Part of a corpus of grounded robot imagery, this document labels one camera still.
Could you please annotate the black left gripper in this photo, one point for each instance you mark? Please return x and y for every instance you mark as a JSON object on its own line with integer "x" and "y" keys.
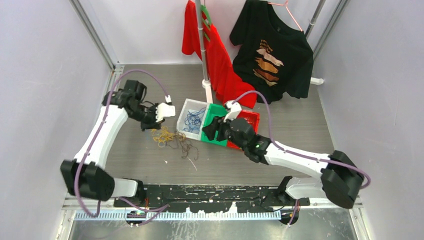
{"x": 153, "y": 124}

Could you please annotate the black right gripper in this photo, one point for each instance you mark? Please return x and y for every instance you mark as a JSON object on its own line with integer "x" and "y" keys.
{"x": 217, "y": 125}

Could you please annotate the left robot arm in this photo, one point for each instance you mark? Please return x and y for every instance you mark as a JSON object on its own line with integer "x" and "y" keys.
{"x": 86, "y": 171}

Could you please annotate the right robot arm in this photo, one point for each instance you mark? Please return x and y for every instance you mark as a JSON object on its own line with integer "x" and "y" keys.
{"x": 332, "y": 176}

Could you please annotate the red plastic bin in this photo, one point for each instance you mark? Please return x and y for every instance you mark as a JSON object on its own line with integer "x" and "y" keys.
{"x": 253, "y": 118}

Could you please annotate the white plastic bin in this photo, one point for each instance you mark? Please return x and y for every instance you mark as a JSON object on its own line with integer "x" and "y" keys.
{"x": 191, "y": 118}

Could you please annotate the red t-shirt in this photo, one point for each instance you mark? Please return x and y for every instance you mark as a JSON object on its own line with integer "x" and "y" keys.
{"x": 225, "y": 83}

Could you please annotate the metal clothes stand pole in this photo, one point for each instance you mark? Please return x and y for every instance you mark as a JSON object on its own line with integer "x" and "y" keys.
{"x": 206, "y": 81}

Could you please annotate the black printed t-shirt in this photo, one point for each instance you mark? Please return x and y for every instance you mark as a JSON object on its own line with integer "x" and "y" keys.
{"x": 272, "y": 57}

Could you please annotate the green clothes hanger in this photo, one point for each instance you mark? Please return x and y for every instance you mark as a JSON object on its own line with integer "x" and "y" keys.
{"x": 206, "y": 21}

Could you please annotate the pink clothes hanger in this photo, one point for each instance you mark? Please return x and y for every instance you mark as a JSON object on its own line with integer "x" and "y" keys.
{"x": 286, "y": 6}

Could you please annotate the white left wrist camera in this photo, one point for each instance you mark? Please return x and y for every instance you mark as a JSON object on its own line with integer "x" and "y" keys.
{"x": 164, "y": 110}

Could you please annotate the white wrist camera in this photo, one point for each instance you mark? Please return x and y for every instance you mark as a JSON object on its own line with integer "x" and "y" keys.
{"x": 164, "y": 110}
{"x": 233, "y": 109}

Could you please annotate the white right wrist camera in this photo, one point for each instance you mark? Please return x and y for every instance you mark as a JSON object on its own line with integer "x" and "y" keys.
{"x": 233, "y": 109}

